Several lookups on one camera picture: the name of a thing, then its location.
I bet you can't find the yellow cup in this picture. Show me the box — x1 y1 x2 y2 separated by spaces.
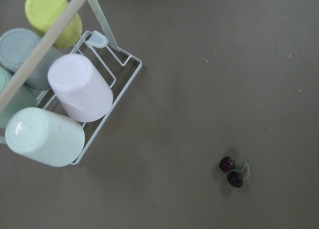
25 0 83 48

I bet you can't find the wooden rack handle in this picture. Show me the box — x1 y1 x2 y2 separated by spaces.
0 0 87 112

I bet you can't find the grey cup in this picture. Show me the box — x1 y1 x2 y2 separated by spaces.
0 28 63 91

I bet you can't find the white cup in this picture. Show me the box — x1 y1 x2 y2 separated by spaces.
4 107 85 167

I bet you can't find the pink cup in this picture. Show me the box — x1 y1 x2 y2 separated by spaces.
47 53 113 122

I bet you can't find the dark red cherry pair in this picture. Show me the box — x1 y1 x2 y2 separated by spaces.
219 156 251 188

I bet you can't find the white wire cup rack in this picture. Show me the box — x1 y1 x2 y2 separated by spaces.
71 0 143 165

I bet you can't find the mint green cup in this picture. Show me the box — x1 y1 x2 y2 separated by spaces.
0 66 37 129

